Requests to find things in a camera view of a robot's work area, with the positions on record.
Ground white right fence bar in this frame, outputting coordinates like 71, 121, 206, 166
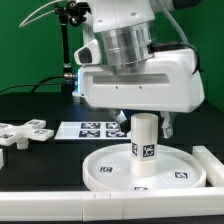
192, 146, 224, 187

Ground white block at left edge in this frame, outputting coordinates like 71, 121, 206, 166
0, 149, 4, 170

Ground black cable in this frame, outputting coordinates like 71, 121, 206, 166
0, 74, 78, 96

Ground white marker sheet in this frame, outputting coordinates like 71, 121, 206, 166
55, 122, 130, 140

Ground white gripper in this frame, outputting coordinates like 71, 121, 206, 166
81, 49, 204, 139

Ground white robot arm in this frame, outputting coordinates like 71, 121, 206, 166
74, 0, 204, 138

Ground white cable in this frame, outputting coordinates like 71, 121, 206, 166
18, 0, 68, 29

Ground white round table top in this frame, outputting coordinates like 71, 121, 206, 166
82, 143, 206, 191

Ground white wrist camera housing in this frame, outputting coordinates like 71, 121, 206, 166
74, 40, 102, 65

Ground white cross-shaped table base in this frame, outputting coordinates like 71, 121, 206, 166
0, 119, 54, 150

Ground white fence bar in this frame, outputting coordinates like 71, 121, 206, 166
192, 146, 224, 187
0, 187, 224, 221

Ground white front fence bar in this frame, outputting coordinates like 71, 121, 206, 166
0, 187, 224, 221

